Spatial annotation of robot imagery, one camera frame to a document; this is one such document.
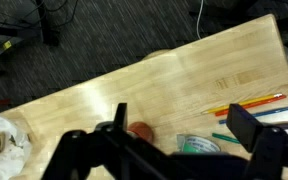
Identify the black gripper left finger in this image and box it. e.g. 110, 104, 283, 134
41, 102, 172, 180

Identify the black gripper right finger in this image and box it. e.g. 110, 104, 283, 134
226, 103, 288, 180

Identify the green pencil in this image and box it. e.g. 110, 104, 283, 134
211, 132, 242, 145

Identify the yellow pencil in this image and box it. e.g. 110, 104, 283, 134
201, 93, 283, 115

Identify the red mug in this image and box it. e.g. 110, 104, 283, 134
127, 121, 155, 144

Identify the green tape roll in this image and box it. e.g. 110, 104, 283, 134
176, 133, 222, 154

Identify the black stand pole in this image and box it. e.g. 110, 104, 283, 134
35, 0, 60, 46

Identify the white plastic bag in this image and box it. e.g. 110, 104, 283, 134
0, 103, 33, 180

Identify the yellow label tag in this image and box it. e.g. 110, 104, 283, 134
2, 40, 13, 51

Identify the white hanging cable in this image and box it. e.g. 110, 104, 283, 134
196, 0, 205, 40

